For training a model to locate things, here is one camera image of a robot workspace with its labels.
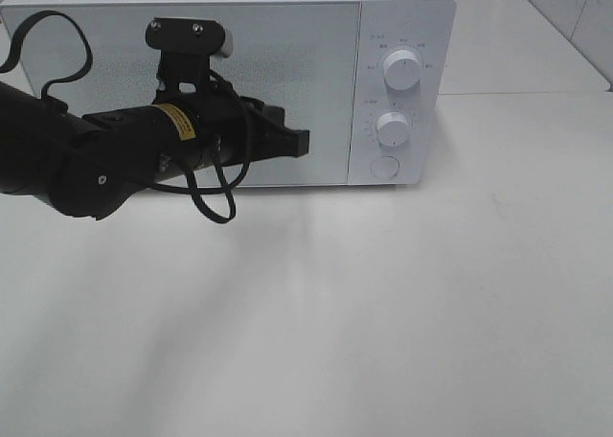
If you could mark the round white door button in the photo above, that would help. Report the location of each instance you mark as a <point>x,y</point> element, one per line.
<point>385,167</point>

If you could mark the white microwave knob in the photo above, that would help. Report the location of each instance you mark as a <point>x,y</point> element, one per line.
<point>402,68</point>
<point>392,129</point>

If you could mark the white microwave oven body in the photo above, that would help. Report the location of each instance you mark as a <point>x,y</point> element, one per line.
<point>382,26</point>

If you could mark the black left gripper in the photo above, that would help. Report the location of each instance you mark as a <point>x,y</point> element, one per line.
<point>251,130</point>

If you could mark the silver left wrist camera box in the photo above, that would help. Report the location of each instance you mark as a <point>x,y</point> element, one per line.
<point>227,47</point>

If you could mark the white microwave door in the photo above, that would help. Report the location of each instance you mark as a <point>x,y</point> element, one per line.
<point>298,57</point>

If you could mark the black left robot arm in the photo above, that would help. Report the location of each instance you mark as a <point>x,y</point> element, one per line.
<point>89,166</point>

